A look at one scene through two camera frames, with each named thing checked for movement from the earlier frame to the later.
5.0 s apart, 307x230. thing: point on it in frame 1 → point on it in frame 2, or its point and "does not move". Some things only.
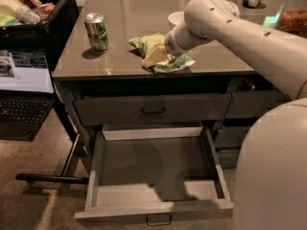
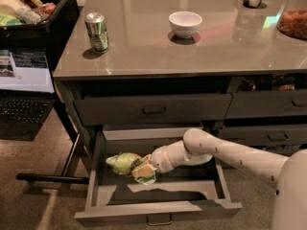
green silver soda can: [97, 31] does not move
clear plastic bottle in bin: [27, 14] does not move
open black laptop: [27, 92] does not move
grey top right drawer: [252, 104] does not move
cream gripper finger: [158, 54] → [143, 172]
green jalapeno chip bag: [147, 44] → [125, 163]
